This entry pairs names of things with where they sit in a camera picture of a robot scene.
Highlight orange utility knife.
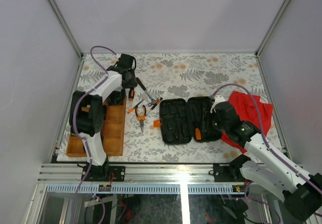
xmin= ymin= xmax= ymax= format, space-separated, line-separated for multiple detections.
xmin=127 ymin=100 xmax=144 ymax=114

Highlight orange long-nose pliers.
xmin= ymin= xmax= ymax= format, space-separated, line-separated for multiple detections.
xmin=135 ymin=105 xmax=146 ymax=133

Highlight dark patterned rolled cloth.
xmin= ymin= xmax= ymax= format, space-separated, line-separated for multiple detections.
xmin=107 ymin=89 xmax=126 ymax=106

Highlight wooden compartment tray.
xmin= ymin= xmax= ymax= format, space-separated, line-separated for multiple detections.
xmin=66 ymin=100 xmax=126 ymax=158

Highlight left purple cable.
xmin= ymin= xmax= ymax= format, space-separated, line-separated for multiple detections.
xmin=70 ymin=45 xmax=118 ymax=224

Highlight large orange screwdriver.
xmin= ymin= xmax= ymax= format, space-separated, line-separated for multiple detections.
xmin=195 ymin=109 xmax=207 ymax=141

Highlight red cloth bag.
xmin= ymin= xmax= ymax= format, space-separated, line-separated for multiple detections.
xmin=220 ymin=91 xmax=273 ymax=154

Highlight black plastic tool case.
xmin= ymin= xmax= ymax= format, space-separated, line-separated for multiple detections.
xmin=153 ymin=97 xmax=222 ymax=145

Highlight claw hammer black handle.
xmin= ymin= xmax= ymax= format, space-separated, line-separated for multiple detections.
xmin=136 ymin=77 xmax=158 ymax=106

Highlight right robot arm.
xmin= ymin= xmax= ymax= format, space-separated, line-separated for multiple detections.
xmin=210 ymin=100 xmax=321 ymax=222

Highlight aluminium front rail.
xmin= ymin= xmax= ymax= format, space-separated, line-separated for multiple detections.
xmin=37 ymin=163 xmax=245 ymax=194

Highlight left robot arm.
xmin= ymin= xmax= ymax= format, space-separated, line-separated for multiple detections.
xmin=69 ymin=53 xmax=137 ymax=181

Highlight black orange handle screwdriver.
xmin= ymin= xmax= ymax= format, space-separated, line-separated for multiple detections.
xmin=128 ymin=88 xmax=135 ymax=101

